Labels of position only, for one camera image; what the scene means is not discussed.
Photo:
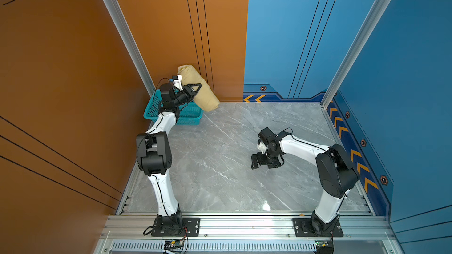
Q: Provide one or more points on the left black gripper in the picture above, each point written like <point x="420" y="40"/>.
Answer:
<point x="188" y="92"/>

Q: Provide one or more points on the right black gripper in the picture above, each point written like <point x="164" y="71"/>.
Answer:
<point x="273" y="163"/>

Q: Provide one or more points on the khaki long pants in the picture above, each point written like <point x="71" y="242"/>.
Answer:
<point x="205" y="98"/>

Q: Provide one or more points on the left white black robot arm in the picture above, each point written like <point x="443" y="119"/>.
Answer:
<point x="154" y="158"/>

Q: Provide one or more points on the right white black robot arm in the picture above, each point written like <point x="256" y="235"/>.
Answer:
<point x="337" y="176"/>

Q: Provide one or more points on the right circuit board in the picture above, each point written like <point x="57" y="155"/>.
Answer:
<point x="324" y="247"/>

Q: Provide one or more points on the circuit board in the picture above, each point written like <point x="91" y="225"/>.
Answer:
<point x="324" y="247"/>
<point x="174" y="245"/>

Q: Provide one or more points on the left circuit board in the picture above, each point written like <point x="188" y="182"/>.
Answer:
<point x="174" y="245"/>

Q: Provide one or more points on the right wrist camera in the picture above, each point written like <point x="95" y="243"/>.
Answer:
<point x="262" y="147"/>

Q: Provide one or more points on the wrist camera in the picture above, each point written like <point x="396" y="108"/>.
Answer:
<point x="262" y="147"/>
<point x="177" y="81"/>

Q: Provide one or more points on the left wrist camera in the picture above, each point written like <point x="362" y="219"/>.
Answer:
<point x="177" y="81"/>

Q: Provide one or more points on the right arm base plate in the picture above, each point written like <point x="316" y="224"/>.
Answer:
<point x="314" y="227"/>

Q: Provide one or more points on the left aluminium corner post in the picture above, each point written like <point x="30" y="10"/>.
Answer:
<point x="127" y="37"/>

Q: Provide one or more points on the aluminium corner post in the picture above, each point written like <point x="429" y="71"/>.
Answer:
<point x="373" y="17"/>
<point x="127" y="37"/>

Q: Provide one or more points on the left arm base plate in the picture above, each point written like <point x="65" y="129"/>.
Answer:
<point x="185" y="227"/>

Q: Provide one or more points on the aluminium front rail frame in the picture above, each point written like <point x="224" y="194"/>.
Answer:
<point x="246" y="233"/>

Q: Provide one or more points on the right aluminium corner post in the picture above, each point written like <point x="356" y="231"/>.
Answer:
<point x="373" y="17"/>

